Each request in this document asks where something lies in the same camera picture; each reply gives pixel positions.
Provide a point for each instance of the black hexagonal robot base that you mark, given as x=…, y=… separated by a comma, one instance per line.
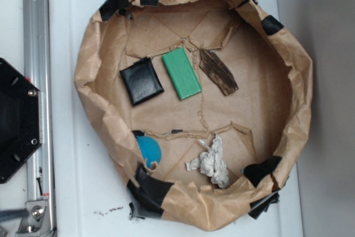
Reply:
x=20, y=122

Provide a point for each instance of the dark brown wood chip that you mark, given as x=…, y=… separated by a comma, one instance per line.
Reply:
x=218, y=72

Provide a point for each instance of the brown paper bag tray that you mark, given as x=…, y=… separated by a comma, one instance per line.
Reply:
x=264, y=125

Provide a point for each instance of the green rectangular block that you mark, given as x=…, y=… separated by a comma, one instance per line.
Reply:
x=181, y=73

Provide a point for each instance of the black leather wallet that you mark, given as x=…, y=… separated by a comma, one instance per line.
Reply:
x=141, y=81

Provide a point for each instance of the blue ball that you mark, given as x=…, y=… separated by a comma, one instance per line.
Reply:
x=150, y=150

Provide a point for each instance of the crumpled white tissue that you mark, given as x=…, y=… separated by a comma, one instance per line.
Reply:
x=211, y=164

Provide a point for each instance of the metal corner bracket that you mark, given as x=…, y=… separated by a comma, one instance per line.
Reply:
x=37, y=223

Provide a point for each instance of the aluminium rail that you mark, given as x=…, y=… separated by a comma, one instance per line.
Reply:
x=40, y=166

